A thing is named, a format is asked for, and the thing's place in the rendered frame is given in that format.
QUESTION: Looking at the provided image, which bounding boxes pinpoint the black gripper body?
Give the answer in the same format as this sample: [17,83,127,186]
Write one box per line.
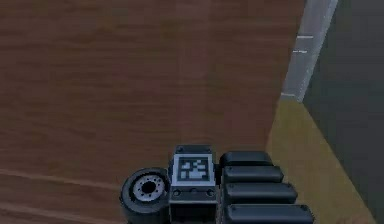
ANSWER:
[119,167,172,224]

